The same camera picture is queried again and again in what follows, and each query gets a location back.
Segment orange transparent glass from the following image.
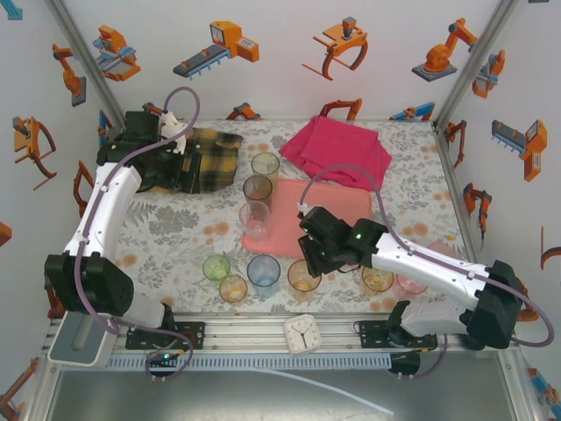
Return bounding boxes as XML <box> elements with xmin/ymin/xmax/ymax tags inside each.
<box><xmin>218</xmin><ymin>275</ymin><xmax>249</xmax><ymax>305</ymax></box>
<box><xmin>361</xmin><ymin>265</ymin><xmax>395</xmax><ymax>296</ymax></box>
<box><xmin>287</xmin><ymin>259</ymin><xmax>323</xmax><ymax>303</ymax></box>

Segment blue transparent glass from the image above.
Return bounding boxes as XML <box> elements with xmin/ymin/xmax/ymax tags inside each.
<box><xmin>246</xmin><ymin>253</ymin><xmax>281</xmax><ymax>299</ymax></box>

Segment smoke grey transparent glass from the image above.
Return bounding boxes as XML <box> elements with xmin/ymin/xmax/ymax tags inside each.
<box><xmin>242</xmin><ymin>175</ymin><xmax>274</xmax><ymax>216</ymax></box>

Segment clear transparent glass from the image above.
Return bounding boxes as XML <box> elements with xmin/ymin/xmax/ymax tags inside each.
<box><xmin>238</xmin><ymin>200</ymin><xmax>272</xmax><ymax>243</ymax></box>

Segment pale green transparent glass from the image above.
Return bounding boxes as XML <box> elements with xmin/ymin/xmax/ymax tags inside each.
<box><xmin>250</xmin><ymin>152</ymin><xmax>281</xmax><ymax>194</ymax></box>

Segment pale pink transparent glass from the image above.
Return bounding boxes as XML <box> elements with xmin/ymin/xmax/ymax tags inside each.
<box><xmin>427</xmin><ymin>240</ymin><xmax>457</xmax><ymax>262</ymax></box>

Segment pink plastic tray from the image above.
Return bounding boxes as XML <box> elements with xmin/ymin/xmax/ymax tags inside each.
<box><xmin>242</xmin><ymin>176</ymin><xmax>374</xmax><ymax>268</ymax></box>

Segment yellow black plaid cloth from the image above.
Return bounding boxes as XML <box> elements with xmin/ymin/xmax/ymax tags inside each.
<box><xmin>144</xmin><ymin>127</ymin><xmax>245</xmax><ymax>194</ymax></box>

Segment floral print tablecloth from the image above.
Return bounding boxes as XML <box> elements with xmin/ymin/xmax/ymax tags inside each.
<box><xmin>93</xmin><ymin>118</ymin><xmax>486</xmax><ymax>316</ymax></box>

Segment white square analog clock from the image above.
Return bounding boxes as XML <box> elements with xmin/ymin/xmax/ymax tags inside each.
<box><xmin>282</xmin><ymin>313</ymin><xmax>324</xmax><ymax>356</ymax></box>

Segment magenta folded towel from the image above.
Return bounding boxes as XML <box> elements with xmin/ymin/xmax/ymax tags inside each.
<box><xmin>278</xmin><ymin>115</ymin><xmax>394</xmax><ymax>193</ymax></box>

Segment small black circuit board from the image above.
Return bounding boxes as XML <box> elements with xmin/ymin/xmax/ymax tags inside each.
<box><xmin>146</xmin><ymin>349</ymin><xmax>181</xmax><ymax>366</ymax></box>

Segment grey white box device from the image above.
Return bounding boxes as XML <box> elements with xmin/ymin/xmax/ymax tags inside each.
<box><xmin>46</xmin><ymin>313</ymin><xmax>117</xmax><ymax>368</ymax></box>

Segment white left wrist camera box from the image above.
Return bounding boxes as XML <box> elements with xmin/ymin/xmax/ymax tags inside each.
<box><xmin>158</xmin><ymin>110</ymin><xmax>190</xmax><ymax>153</ymax></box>

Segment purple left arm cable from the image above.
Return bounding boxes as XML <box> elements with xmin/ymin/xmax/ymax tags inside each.
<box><xmin>74</xmin><ymin>86</ymin><xmax>202</xmax><ymax>383</ymax></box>

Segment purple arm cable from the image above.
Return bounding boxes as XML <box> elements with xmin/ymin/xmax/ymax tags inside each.
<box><xmin>299</xmin><ymin>164</ymin><xmax>554</xmax><ymax>382</ymax></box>
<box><xmin>74</xmin><ymin>86</ymin><xmax>202</xmax><ymax>383</ymax></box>

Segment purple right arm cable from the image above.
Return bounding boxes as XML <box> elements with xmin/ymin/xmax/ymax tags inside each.
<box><xmin>299</xmin><ymin>164</ymin><xmax>554</xmax><ymax>382</ymax></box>

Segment aluminium frame post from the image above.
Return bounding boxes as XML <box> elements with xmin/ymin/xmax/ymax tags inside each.
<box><xmin>43</xmin><ymin>0</ymin><xmax>131</xmax><ymax>131</ymax></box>
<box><xmin>431</xmin><ymin>0</ymin><xmax>529</xmax><ymax>131</ymax></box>

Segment aluminium table rail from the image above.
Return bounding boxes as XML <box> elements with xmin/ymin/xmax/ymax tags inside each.
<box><xmin>41</xmin><ymin>313</ymin><xmax>525</xmax><ymax>356</ymax></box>

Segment white slotted cable duct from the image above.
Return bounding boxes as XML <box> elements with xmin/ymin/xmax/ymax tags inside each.
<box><xmin>107</xmin><ymin>353</ymin><xmax>393</xmax><ymax>369</ymax></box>

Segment black cable bracket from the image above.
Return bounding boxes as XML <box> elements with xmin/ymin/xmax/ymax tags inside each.
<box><xmin>387</xmin><ymin>350</ymin><xmax>422</xmax><ymax>382</ymax></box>

